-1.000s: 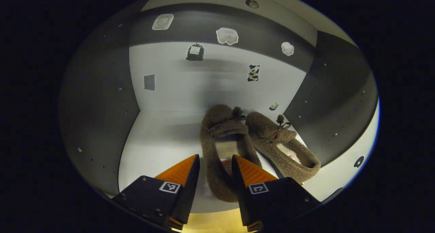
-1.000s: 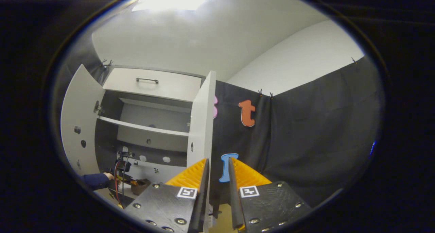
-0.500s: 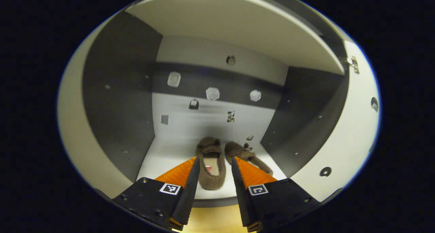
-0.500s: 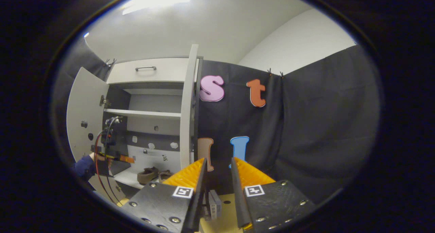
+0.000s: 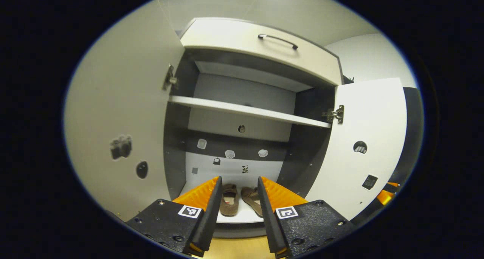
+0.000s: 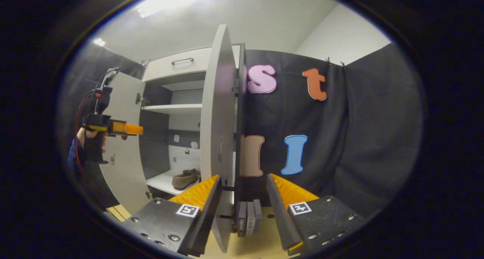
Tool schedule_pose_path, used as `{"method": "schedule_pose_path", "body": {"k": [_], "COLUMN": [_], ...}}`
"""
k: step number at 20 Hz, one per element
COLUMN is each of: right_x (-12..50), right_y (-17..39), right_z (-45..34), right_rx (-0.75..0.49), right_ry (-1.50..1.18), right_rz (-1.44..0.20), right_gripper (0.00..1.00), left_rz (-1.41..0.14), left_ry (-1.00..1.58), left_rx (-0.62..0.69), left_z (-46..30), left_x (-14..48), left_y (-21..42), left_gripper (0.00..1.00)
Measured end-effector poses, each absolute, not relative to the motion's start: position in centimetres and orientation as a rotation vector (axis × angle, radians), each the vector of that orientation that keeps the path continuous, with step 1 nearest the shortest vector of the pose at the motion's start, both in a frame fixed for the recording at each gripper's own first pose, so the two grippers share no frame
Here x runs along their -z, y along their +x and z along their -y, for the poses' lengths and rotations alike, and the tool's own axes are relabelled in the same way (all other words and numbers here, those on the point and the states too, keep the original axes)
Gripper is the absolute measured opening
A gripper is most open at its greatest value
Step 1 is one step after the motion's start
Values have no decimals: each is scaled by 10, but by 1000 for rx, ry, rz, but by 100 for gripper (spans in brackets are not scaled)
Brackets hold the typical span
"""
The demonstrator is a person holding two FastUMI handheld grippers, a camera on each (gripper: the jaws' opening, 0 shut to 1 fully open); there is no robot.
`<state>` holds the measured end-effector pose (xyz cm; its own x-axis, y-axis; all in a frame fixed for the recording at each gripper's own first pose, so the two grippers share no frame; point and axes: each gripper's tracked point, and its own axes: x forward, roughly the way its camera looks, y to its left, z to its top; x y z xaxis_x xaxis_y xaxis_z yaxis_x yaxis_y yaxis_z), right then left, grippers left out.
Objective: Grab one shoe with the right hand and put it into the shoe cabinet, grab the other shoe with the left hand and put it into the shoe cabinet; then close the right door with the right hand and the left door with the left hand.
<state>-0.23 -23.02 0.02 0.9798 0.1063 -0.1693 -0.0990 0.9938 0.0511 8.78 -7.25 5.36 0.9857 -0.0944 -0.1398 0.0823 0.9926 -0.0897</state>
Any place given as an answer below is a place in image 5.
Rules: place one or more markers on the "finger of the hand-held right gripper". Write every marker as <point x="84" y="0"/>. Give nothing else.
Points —
<point x="393" y="184"/>
<point x="383" y="197"/>

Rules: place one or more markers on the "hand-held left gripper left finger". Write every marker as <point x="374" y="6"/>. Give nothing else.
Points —
<point x="210" y="217"/>

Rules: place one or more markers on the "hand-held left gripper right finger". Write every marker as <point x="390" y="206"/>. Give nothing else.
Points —
<point x="268" y="221"/>

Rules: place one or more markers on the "brown suede shoe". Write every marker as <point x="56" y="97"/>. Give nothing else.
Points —
<point x="229" y="208"/>
<point x="251" y="198"/>

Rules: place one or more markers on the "white cabinet door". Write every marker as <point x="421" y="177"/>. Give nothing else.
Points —
<point x="121" y="92"/>
<point x="370" y="115"/>

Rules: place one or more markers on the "white shoe cabinet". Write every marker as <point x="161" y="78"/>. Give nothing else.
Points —
<point x="242" y="100"/>

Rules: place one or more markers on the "metal door hinge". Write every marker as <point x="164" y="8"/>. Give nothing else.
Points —
<point x="169" y="78"/>
<point x="334" y="114"/>

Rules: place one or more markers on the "white cabinet shelf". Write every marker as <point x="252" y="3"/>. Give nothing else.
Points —
<point x="242" y="109"/>

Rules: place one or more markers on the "white cabinet drawer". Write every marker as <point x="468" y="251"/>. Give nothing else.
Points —
<point x="227" y="36"/>

